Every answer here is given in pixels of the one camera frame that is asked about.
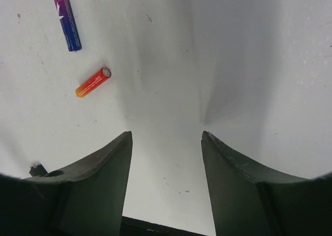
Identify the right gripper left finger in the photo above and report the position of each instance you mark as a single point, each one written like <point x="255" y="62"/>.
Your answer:
<point x="83" y="198"/>

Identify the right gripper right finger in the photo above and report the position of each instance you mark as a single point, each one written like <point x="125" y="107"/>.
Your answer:
<point x="249" y="198"/>

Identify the orange red battery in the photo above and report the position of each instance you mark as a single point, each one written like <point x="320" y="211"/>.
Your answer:
<point x="98" y="78"/>

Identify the blue purple battery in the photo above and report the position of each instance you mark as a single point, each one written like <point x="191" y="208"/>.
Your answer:
<point x="68" y="25"/>

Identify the black battery cover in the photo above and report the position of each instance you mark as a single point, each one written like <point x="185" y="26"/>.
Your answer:
<point x="37" y="169"/>

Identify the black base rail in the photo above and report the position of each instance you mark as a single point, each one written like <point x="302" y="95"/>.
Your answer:
<point x="131" y="226"/>

